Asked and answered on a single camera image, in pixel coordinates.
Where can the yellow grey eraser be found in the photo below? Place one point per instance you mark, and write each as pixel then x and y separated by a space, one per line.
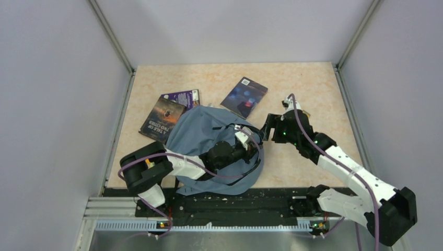
pixel 306 113

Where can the blue grey backpack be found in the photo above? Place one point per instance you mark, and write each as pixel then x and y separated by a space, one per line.
pixel 198 130

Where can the colourful puzzle cube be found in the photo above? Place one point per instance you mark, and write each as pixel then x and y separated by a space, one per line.
pixel 149 163

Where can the metal frame rail left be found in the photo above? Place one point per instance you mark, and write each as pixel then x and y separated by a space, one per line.
pixel 119 108

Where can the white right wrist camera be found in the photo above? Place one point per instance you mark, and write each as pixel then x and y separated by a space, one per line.
pixel 291 104

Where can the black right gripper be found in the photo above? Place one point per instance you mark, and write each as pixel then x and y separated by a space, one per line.
pixel 275 121

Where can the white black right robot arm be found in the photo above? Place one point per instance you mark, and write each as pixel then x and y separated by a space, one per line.
pixel 384 210

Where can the purple cover book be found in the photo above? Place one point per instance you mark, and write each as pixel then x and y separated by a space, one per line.
pixel 188 98

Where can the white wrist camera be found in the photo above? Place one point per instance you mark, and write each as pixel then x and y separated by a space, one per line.
pixel 242 134
pixel 291 104

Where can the dark blue paperback book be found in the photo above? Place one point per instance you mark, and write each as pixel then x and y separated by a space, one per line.
pixel 244 97

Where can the brown cover book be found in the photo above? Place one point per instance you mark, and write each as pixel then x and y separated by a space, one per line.
pixel 162 119

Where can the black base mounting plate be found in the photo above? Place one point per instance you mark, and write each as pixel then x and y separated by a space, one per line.
pixel 257 207

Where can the metal frame rail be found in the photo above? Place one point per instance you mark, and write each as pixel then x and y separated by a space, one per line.
pixel 119 108
pixel 377 80

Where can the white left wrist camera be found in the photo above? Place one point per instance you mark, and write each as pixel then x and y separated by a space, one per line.
pixel 242 134

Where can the aluminium front rail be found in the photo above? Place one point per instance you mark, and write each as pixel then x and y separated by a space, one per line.
pixel 118 214

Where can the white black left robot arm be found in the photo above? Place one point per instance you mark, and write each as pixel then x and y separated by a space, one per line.
pixel 144 170

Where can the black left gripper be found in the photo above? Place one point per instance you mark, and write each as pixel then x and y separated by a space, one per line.
pixel 251 151

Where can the metal frame rail right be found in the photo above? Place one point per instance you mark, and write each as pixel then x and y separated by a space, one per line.
pixel 377 80

